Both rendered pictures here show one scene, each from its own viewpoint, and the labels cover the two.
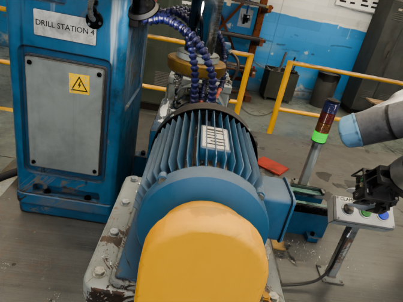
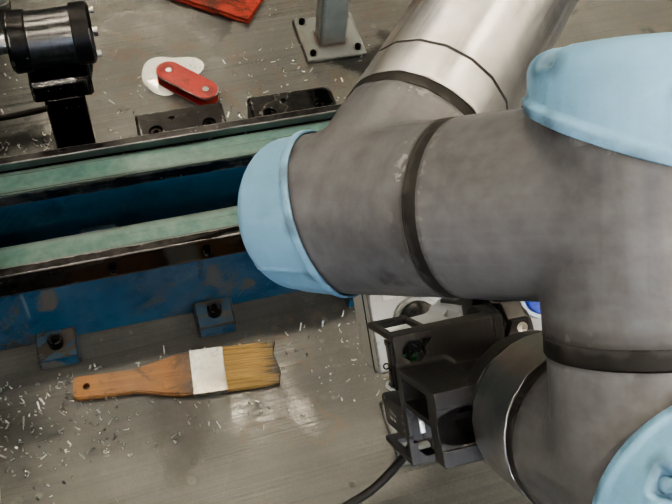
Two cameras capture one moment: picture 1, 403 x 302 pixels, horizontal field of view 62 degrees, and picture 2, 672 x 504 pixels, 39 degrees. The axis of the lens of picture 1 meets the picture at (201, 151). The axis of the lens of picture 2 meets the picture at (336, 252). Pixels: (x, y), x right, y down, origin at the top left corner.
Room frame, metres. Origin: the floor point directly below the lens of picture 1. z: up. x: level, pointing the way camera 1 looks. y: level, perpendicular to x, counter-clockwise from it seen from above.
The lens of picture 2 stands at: (0.47, -0.26, 1.66)
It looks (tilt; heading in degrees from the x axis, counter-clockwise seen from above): 55 degrees down; 343
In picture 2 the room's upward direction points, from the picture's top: 7 degrees clockwise
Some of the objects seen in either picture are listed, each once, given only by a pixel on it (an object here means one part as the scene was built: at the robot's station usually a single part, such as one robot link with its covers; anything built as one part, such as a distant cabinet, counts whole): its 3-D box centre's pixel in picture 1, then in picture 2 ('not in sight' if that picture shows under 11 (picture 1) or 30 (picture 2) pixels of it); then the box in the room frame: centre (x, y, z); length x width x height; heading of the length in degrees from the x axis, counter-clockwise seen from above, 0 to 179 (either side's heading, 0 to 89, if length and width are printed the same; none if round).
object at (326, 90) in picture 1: (324, 89); not in sight; (5.98, -1.90, 0.30); 0.39 x 0.39 x 0.60
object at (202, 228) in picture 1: (211, 259); not in sight; (0.40, -0.05, 1.16); 0.33 x 0.26 x 0.42; 4
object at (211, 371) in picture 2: (256, 239); (177, 375); (0.91, -0.24, 0.80); 0.21 x 0.05 x 0.01; 89
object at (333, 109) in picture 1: (330, 106); not in sight; (1.37, -0.49, 1.19); 0.06 x 0.06 x 0.04
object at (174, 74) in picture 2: not in sight; (187, 84); (1.31, -0.30, 0.81); 0.09 x 0.03 x 0.02; 47
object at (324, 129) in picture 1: (323, 126); not in sight; (1.37, -0.49, 1.10); 0.06 x 0.06 x 0.04
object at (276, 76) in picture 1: (280, 76); not in sight; (5.82, -1.08, 0.41); 0.52 x 0.47 x 0.82; 96
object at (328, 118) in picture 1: (327, 117); not in sight; (1.37, -0.49, 1.14); 0.06 x 0.06 x 0.04
